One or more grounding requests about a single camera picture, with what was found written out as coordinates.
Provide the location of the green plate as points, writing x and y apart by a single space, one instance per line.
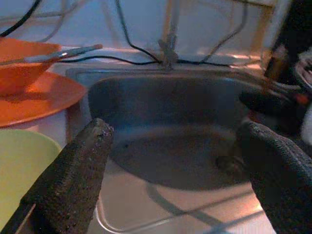
19 161

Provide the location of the stainless steel sink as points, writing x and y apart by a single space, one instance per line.
170 109

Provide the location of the orange plate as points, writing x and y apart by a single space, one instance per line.
44 104

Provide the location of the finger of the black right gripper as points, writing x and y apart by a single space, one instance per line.
265 102

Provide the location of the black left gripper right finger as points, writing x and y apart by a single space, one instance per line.
282 180

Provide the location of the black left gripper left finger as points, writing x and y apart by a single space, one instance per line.
73 175

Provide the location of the black appliance with red sticker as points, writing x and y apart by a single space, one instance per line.
292 29

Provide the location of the orange bowl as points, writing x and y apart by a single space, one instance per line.
22 73

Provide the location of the metal faucet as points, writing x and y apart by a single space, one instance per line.
170 44

